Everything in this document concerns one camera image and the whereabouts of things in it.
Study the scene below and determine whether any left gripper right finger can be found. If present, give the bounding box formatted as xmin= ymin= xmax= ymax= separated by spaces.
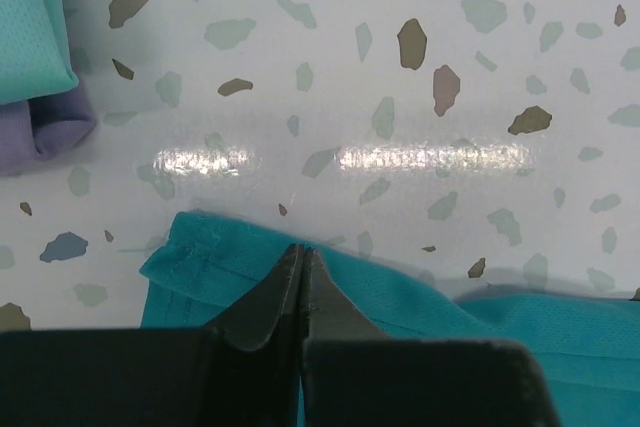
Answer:
xmin=299 ymin=249 xmax=550 ymax=426

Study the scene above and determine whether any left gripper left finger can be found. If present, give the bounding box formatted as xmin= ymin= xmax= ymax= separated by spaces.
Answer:
xmin=1 ymin=244 xmax=305 ymax=426

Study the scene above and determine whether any teal t shirt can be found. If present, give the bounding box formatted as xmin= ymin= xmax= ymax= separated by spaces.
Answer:
xmin=140 ymin=212 xmax=639 ymax=426

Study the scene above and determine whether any folded lavender t shirt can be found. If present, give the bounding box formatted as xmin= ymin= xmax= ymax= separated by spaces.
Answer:
xmin=1 ymin=85 xmax=97 ymax=174

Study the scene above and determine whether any folded mint t shirt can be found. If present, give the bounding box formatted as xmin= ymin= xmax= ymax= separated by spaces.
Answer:
xmin=0 ymin=0 xmax=78 ymax=104

